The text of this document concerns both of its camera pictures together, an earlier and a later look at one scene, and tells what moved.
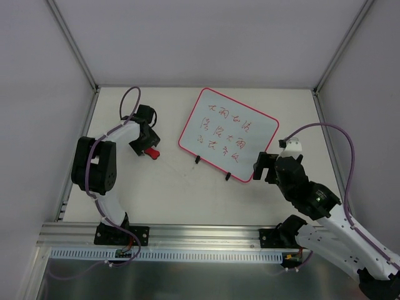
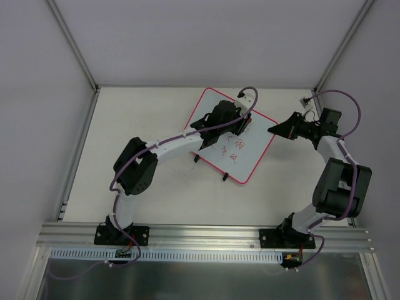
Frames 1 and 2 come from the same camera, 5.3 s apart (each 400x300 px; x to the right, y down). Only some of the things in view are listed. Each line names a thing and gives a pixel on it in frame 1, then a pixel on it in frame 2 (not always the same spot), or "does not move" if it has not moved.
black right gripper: [264, 167] to [294, 125]
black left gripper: [139, 147] to [244, 122]
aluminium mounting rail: [79, 236] does not move
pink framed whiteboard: [227, 134] does not move
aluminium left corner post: [74, 45] does not move
